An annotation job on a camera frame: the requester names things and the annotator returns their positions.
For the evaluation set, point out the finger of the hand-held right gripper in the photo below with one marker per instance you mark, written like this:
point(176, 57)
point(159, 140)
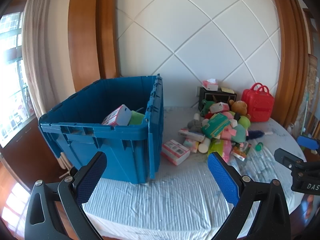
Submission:
point(287, 157)
point(308, 142)

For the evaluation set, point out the brown teddy bear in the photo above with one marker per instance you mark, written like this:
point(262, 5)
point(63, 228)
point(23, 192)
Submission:
point(241, 107)

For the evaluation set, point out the grey knitted toy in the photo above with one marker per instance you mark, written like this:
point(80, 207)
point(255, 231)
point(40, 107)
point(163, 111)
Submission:
point(195, 125)

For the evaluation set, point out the small white red box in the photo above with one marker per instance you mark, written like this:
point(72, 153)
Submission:
point(218, 107)

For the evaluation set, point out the lime green plush toy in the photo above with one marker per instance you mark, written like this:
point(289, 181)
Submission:
point(243, 122)

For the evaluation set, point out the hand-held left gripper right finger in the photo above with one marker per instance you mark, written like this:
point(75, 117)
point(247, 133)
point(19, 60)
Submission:
point(222, 177)

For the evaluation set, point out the small white bottle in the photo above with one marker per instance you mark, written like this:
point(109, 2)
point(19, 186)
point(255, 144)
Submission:
point(196, 117)

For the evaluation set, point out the dark wooden cabinet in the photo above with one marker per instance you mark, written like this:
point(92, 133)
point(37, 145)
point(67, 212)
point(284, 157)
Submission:
point(27, 150)

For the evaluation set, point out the green yellow packet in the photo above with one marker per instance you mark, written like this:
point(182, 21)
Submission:
point(216, 146)

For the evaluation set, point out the flat pink white carton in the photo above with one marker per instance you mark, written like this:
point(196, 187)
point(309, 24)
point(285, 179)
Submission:
point(191, 135)

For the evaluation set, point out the green capped bottle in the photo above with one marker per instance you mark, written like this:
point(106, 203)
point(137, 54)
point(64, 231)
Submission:
point(258, 146)

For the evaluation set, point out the light striped bed sheet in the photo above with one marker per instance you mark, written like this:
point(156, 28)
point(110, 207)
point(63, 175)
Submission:
point(162, 200)

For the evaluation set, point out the window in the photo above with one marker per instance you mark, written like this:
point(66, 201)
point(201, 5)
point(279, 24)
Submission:
point(12, 80)

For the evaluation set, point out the pink tissue box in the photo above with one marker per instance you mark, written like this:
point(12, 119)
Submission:
point(210, 85)

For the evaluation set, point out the pink pig plush teal body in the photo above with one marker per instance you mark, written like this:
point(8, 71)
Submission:
point(238, 132)

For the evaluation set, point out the beige curtain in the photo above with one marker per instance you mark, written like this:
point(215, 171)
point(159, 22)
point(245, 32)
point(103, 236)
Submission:
point(42, 55)

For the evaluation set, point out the white cylindrical bottle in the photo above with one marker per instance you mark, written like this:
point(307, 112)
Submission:
point(203, 145)

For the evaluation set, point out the wooden wall column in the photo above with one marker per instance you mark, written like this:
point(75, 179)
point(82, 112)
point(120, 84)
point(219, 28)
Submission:
point(95, 35)
point(290, 55)

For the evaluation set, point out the blue bottle brush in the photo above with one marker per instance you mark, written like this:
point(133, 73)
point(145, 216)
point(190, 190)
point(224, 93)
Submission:
point(256, 134)

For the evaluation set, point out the green frog plush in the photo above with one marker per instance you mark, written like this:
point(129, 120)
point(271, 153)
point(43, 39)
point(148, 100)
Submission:
point(206, 105)

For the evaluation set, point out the yellow notepad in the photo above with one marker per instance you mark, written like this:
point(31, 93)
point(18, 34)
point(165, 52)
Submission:
point(227, 89)

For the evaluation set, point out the green wet wipes pack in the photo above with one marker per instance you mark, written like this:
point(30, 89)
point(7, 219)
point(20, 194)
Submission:
point(215, 126)

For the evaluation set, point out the green soft plush item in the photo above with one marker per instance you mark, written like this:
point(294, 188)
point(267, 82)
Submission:
point(136, 117)

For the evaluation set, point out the pink soft pack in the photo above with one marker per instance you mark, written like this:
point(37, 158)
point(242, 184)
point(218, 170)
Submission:
point(226, 151)

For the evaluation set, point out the black box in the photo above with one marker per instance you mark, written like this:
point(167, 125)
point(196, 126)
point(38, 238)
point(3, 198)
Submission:
point(217, 97)

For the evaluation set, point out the red toy suitcase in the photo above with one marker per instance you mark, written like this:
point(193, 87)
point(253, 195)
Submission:
point(260, 107)

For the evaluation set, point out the blue plastic storage bin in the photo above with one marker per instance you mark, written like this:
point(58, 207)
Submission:
point(125, 155)

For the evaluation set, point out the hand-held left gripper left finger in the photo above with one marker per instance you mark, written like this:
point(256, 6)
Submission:
point(90, 177)

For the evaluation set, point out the pastel small box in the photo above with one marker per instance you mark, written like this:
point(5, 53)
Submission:
point(191, 145)

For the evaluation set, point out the pink labelled tissue pack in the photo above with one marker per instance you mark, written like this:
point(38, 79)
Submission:
point(175, 151)

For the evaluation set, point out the orange green small carton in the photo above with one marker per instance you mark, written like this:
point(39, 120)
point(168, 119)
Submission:
point(241, 151)

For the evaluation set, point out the pink and white box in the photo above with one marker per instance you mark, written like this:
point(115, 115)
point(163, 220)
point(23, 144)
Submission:
point(116, 116)

